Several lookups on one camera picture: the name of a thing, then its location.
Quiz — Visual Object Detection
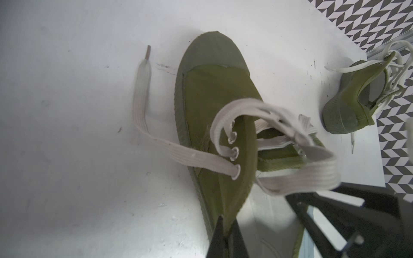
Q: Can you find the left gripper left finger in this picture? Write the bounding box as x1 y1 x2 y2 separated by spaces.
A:
206 216 228 258

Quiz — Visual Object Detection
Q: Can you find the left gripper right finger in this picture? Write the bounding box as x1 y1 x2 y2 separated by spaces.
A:
286 183 413 258

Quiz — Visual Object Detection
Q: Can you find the green shoe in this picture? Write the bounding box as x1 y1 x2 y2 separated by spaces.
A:
322 44 413 145
132 31 342 258

